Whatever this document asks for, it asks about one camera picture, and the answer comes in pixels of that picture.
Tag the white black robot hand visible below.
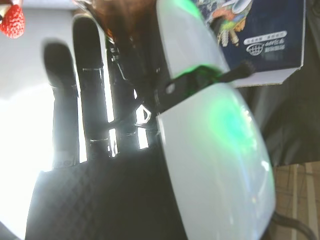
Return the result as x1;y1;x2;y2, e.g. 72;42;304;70
24;0;276;240

